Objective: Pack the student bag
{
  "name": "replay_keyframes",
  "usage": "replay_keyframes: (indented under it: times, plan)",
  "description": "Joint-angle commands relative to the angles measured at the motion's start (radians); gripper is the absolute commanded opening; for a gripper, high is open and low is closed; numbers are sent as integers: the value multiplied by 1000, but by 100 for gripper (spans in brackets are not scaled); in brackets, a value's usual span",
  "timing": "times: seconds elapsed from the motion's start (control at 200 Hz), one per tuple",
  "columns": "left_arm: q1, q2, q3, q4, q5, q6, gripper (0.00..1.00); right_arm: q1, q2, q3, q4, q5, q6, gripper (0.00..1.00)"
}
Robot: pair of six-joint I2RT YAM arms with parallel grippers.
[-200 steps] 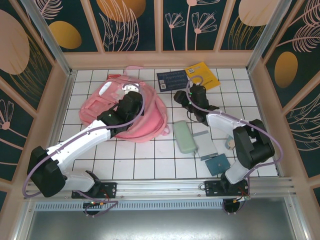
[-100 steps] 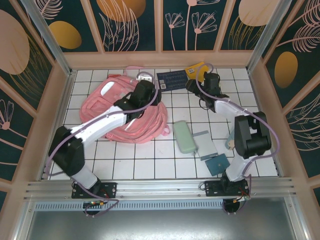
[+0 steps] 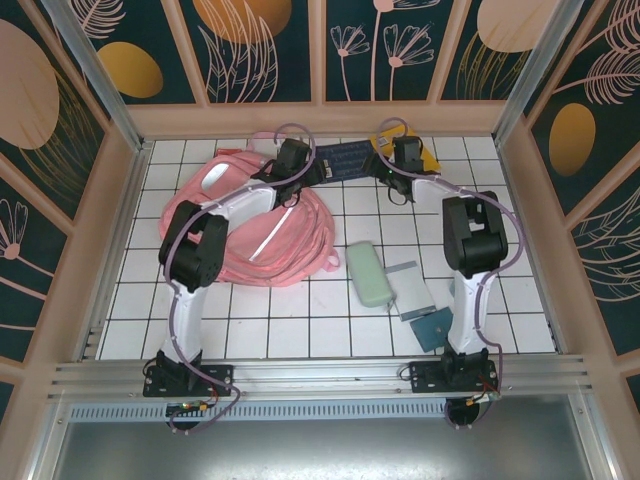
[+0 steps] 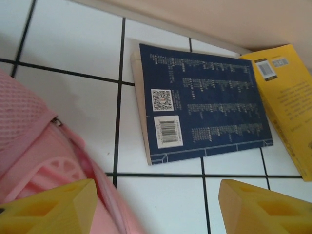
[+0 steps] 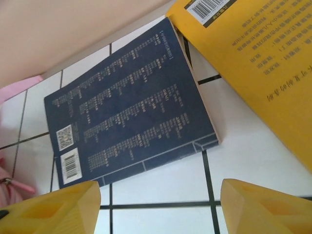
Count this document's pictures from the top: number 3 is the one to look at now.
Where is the dark blue book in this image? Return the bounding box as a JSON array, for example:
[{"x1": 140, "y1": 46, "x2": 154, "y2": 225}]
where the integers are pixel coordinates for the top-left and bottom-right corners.
[{"x1": 312, "y1": 138, "x2": 376, "y2": 184}]

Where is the yellow book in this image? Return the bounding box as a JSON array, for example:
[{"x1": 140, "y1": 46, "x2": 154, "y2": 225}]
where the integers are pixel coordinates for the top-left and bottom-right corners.
[{"x1": 368, "y1": 124, "x2": 441, "y2": 174}]

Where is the pink backpack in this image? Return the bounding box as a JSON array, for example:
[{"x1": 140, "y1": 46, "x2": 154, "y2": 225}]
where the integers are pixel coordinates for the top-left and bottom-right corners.
[{"x1": 158, "y1": 130, "x2": 341, "y2": 289}]

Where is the mint green pencil case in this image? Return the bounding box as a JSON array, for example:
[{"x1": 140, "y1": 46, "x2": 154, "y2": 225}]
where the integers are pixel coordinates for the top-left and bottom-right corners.
[{"x1": 345, "y1": 241, "x2": 396, "y2": 307}]

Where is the light grey notebook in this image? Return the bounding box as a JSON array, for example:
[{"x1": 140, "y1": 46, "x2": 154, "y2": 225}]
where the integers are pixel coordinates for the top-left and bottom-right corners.
[{"x1": 384, "y1": 259, "x2": 437, "y2": 321}]

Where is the teal blue wallet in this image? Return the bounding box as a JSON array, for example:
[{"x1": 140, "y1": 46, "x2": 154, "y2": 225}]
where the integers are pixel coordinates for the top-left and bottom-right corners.
[{"x1": 410, "y1": 307, "x2": 454, "y2": 351}]

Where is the clear acrylic bar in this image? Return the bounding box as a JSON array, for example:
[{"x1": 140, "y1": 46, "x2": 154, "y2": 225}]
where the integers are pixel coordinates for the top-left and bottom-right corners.
[{"x1": 42, "y1": 0, "x2": 154, "y2": 154}]

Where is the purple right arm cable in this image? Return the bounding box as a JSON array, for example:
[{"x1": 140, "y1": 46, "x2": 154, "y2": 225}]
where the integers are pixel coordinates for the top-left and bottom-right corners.
[{"x1": 375, "y1": 117, "x2": 526, "y2": 431}]

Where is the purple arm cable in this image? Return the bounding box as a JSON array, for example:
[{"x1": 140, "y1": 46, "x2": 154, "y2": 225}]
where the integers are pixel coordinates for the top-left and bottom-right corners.
[
  {"x1": 167, "y1": 122, "x2": 317, "y2": 437},
  {"x1": 375, "y1": 117, "x2": 526, "y2": 431}
]

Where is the aluminium corner post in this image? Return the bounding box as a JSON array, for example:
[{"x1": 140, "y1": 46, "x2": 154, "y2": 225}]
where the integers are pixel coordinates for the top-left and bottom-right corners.
[{"x1": 492, "y1": 0, "x2": 584, "y2": 144}]

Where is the aluminium side rail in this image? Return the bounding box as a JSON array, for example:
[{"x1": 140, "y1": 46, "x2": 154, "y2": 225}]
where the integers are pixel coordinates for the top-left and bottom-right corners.
[{"x1": 74, "y1": 141, "x2": 155, "y2": 361}]

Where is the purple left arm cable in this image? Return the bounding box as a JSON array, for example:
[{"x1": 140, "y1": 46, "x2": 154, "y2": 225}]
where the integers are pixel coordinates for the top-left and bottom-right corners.
[{"x1": 167, "y1": 122, "x2": 317, "y2": 437}]

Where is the aluminium mounting rail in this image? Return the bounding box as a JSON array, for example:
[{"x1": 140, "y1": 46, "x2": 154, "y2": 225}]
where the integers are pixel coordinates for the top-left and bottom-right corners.
[{"x1": 47, "y1": 353, "x2": 597, "y2": 401}]

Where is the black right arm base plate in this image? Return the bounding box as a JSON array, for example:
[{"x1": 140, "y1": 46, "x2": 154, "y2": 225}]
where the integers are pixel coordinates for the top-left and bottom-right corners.
[{"x1": 408, "y1": 358, "x2": 502, "y2": 396}]

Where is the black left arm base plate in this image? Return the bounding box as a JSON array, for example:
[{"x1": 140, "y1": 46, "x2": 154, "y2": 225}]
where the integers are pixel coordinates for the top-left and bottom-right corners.
[{"x1": 142, "y1": 363, "x2": 236, "y2": 399}]

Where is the grey slotted cable duct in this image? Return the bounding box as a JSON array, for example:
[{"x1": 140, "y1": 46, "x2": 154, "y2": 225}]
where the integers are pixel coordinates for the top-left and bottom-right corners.
[{"x1": 67, "y1": 402, "x2": 451, "y2": 424}]

